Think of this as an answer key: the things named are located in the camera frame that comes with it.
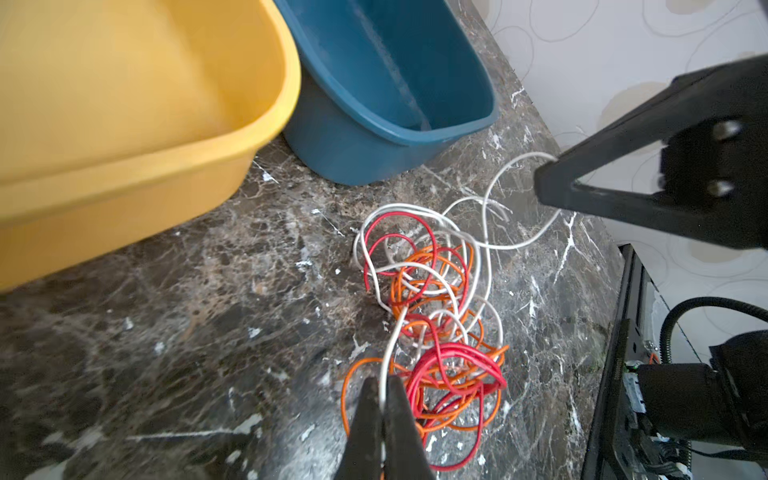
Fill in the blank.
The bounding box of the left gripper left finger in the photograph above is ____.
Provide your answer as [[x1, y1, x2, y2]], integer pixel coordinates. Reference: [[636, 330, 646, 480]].
[[334, 378, 383, 480]]

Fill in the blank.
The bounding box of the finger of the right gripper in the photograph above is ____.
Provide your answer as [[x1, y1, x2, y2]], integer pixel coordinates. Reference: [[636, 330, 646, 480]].
[[532, 52, 768, 251]]

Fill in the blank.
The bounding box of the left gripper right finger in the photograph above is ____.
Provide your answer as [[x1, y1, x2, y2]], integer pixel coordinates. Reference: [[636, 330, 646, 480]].
[[383, 376, 435, 480]]

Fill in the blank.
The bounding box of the orange cable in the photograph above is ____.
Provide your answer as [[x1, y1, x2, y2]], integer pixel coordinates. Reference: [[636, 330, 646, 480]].
[[340, 242, 511, 437]]

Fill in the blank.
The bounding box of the red cable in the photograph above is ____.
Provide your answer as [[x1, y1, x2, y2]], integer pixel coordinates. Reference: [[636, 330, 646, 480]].
[[362, 211, 509, 473]]

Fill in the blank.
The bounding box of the white cable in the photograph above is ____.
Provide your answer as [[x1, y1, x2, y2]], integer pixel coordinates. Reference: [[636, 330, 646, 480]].
[[351, 151, 563, 415]]

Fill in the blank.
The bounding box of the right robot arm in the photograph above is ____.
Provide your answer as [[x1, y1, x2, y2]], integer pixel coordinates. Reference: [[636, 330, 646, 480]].
[[534, 55, 767, 462]]

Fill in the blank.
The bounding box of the teal plastic tray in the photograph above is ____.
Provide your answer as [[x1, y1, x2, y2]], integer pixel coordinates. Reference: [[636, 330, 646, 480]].
[[277, 1, 498, 186]]

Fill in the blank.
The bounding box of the middle yellow plastic tray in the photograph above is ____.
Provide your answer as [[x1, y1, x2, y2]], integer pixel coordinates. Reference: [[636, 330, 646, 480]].
[[1, 1, 301, 290]]

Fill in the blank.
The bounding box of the right arm black hose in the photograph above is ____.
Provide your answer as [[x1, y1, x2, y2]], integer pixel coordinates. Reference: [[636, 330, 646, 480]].
[[658, 296, 768, 365]]

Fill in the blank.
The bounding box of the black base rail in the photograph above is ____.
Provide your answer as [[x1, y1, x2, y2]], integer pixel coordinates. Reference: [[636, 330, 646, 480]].
[[581, 244, 692, 479]]

